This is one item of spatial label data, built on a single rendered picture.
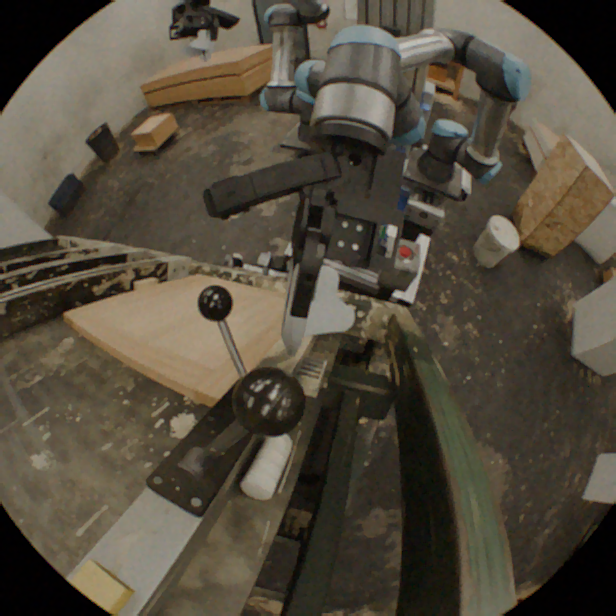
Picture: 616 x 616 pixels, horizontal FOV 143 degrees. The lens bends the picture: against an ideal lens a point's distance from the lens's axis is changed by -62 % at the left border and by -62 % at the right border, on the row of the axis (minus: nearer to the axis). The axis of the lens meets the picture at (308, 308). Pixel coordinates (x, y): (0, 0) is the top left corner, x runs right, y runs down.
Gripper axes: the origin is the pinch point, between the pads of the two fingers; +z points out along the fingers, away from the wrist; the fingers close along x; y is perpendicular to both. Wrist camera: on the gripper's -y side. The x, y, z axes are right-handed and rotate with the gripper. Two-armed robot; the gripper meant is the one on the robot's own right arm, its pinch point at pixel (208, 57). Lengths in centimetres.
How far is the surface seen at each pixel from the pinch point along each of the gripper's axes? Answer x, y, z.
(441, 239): 15, -165, 115
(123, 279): -23, 28, 47
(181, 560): 44, 44, 40
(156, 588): 45, 46, 38
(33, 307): -10, 53, 34
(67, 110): -488, -2, -188
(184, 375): 22, 32, 48
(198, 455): 39, 37, 40
